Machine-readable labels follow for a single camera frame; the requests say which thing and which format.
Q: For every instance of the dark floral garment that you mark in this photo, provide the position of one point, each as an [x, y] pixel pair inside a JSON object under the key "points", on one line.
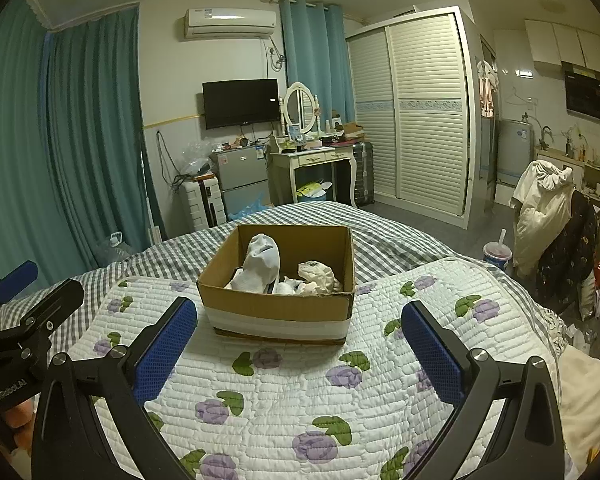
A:
{"points": [[570, 260]]}

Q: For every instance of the white jacket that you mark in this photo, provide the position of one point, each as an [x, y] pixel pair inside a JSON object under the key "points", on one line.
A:
{"points": [[540, 215]]}

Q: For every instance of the clear water jug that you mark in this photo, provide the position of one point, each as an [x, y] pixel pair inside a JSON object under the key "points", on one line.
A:
{"points": [[117, 250]]}

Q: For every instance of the brown box on dressing table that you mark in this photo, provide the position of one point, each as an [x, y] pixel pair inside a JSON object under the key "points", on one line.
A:
{"points": [[351, 132]]}

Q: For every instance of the cream blanket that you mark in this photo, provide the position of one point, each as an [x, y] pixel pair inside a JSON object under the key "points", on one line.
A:
{"points": [[585, 400]]}

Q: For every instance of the white kitchen wall cabinets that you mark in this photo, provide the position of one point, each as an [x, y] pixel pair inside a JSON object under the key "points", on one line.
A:
{"points": [[565, 47]]}

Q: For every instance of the white air conditioner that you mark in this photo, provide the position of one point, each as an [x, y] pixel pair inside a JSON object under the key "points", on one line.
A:
{"points": [[230, 22]]}

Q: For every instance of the white dressing table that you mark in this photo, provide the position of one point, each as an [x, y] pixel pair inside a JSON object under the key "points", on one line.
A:
{"points": [[310, 160]]}

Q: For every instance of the black wall television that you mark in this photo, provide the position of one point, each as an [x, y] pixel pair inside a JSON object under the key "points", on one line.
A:
{"points": [[240, 104]]}

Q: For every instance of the white suitcase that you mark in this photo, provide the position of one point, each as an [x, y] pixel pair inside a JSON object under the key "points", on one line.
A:
{"points": [[200, 205]]}

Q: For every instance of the oval vanity mirror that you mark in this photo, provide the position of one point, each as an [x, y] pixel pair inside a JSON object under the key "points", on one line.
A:
{"points": [[300, 107]]}

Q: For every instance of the hanging pink clothes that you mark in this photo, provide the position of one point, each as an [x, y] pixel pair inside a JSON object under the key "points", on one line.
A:
{"points": [[486, 90]]}

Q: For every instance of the white sock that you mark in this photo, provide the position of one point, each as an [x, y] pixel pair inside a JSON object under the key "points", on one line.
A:
{"points": [[260, 262]]}

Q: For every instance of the grey washing machine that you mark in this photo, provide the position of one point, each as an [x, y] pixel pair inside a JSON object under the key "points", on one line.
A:
{"points": [[515, 155]]}

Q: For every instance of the wide teal curtain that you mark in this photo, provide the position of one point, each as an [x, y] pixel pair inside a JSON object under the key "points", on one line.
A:
{"points": [[70, 150]]}

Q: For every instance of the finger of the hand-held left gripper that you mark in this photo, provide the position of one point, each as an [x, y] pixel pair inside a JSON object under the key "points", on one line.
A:
{"points": [[57, 302], [16, 278]]}

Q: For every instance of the brown cardboard box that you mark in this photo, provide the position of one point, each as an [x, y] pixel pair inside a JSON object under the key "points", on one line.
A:
{"points": [[280, 317]]}

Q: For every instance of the person's left hand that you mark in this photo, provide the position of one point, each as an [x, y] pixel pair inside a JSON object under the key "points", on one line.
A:
{"points": [[16, 417]]}

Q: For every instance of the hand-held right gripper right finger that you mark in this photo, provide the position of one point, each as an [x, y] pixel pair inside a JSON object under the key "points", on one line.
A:
{"points": [[430, 347]]}

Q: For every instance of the drink cup with straw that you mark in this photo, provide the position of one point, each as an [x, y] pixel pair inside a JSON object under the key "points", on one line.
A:
{"points": [[496, 255]]}

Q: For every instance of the white floral quilt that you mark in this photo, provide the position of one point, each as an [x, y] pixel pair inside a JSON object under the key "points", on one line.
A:
{"points": [[280, 400]]}

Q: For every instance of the small grey fridge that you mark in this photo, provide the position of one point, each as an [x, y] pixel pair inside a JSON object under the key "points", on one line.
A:
{"points": [[240, 170]]}

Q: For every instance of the yellow and white bag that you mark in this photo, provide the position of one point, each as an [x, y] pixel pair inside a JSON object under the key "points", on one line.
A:
{"points": [[312, 191]]}

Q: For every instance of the silver suitcase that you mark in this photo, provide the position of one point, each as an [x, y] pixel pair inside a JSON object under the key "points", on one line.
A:
{"points": [[364, 172]]}

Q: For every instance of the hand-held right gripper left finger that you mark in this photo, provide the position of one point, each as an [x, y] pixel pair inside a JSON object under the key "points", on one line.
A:
{"points": [[167, 345]]}

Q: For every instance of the blue plastic bag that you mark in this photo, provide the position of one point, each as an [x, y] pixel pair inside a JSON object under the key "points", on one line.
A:
{"points": [[247, 207]]}

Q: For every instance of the white kitchen shelf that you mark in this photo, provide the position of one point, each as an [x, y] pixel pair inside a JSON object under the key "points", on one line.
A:
{"points": [[595, 180]]}

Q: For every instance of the clear plastic bag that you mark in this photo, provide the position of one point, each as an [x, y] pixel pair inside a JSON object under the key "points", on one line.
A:
{"points": [[197, 157]]}

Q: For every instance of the cream cloth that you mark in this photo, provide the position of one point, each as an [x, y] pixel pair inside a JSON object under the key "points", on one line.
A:
{"points": [[317, 275]]}

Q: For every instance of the white slatted wardrobe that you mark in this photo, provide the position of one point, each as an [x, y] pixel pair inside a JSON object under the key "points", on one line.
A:
{"points": [[420, 120]]}

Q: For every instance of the black range hood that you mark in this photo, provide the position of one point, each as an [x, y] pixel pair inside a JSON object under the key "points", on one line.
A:
{"points": [[587, 95]]}

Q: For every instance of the narrow teal curtain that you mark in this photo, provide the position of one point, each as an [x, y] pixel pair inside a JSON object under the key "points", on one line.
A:
{"points": [[315, 60]]}

